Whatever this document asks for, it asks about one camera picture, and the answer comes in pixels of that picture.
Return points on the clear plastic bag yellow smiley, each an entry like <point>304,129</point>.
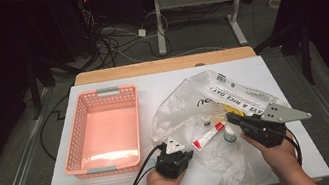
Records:
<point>184,102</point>

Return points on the pink plastic basket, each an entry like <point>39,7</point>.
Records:
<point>105,133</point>

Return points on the black stand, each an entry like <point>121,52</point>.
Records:
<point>306,55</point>
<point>33,90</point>

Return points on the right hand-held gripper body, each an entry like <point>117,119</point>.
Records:
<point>265,131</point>

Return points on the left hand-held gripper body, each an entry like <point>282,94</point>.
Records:
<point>171,165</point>

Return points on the small white jar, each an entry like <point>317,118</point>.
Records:
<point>230,135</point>

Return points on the red and white tube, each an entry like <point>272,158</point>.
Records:
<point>208,136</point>

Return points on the person's right hand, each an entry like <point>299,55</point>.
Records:
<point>279,156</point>

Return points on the white board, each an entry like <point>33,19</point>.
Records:
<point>151,88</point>

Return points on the white power adapter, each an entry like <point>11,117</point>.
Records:
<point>141,32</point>

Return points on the dark equipment rack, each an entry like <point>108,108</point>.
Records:
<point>77,26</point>

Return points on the white desk frame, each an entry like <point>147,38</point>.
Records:
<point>159,22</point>

